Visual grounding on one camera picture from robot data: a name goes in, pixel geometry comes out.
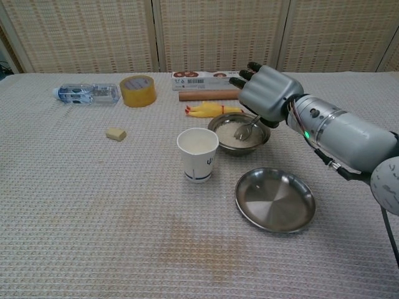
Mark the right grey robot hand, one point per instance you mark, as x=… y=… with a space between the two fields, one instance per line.
x=268 y=93

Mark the metal spoon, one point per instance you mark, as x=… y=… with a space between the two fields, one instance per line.
x=244 y=132

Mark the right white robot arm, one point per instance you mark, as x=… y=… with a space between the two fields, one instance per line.
x=346 y=137

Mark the white rice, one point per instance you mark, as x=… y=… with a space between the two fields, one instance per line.
x=226 y=134

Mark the steel bowl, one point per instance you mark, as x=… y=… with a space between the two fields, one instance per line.
x=240 y=150

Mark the white paper cup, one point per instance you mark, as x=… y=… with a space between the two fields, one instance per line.
x=199 y=165

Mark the steel plate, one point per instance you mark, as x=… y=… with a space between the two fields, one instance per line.
x=275 y=202

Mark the wooden rolling pin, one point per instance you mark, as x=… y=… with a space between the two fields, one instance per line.
x=209 y=95

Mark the cling film box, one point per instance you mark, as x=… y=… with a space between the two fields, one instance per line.
x=205 y=83

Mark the yellow rubber chicken toy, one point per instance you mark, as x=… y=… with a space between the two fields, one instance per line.
x=205 y=110

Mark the bamboo folding screen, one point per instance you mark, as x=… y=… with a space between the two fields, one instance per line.
x=187 y=34

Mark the yellow packing tape roll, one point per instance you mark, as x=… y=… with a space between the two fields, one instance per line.
x=137 y=96

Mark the small yellow block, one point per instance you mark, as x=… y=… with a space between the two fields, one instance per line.
x=115 y=134

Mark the clear plastic water bottle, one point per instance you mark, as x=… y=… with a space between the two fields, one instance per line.
x=90 y=93

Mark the white woven tablecloth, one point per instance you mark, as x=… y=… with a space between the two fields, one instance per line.
x=93 y=202

